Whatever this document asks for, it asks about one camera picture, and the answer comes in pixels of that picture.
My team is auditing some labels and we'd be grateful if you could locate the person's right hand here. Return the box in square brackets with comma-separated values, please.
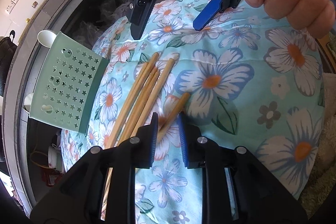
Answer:
[241, 0, 336, 39]

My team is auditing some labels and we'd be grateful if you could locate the floral blue blanket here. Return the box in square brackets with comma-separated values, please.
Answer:
[60, 0, 326, 224]

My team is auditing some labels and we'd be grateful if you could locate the green perforated utensil holder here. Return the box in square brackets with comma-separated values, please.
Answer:
[29, 31, 109, 135]

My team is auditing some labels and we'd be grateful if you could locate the concrete kitchen counter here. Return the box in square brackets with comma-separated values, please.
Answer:
[0, 0, 113, 216]

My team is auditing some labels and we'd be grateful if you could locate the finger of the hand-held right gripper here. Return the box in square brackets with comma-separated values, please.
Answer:
[128, 0, 158, 40]
[193, 0, 243, 31]

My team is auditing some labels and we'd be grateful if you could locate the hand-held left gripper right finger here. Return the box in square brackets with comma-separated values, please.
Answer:
[177, 112, 307, 224]

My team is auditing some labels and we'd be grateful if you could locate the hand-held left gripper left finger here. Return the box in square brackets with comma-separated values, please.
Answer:
[30, 112, 159, 224]

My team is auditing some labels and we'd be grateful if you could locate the black cooking pot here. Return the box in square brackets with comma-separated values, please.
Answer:
[0, 30, 18, 98]

